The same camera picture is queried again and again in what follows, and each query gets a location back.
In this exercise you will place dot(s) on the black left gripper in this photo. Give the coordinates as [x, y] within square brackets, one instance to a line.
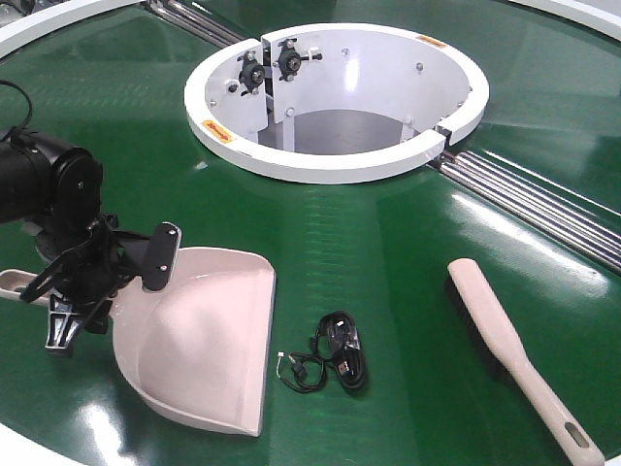
[87, 276]

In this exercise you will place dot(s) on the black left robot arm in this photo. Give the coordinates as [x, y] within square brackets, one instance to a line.
[54, 187]

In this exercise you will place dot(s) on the white outer guard rail right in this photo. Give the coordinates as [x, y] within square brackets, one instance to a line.
[602, 17]

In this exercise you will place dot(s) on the beige hand brush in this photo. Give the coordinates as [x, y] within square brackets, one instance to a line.
[494, 327]

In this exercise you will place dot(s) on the pink plastic dustpan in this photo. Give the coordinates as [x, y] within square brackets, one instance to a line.
[197, 350]

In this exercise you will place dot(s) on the white outer guard rail left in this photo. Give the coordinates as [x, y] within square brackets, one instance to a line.
[25, 30]

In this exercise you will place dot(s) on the steel transfer rollers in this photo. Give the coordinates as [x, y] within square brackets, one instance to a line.
[196, 21]
[555, 215]

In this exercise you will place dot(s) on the black bearing block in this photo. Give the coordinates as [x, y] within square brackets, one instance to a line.
[290, 60]
[252, 74]

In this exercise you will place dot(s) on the black left bearing block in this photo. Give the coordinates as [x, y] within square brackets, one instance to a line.
[252, 74]

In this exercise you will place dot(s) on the green conveyor belt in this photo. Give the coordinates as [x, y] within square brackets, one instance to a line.
[114, 85]

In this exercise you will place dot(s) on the steel transfer rollers far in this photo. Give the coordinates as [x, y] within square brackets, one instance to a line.
[196, 21]

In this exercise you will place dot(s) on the steel transfer rollers right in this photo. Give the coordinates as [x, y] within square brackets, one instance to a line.
[555, 215]

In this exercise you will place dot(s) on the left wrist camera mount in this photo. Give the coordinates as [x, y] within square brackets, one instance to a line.
[160, 256]

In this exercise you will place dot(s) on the black right bearing block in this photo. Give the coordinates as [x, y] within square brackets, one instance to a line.
[290, 60]

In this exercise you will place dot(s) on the white guard rail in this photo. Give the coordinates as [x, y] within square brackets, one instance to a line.
[25, 30]
[602, 17]

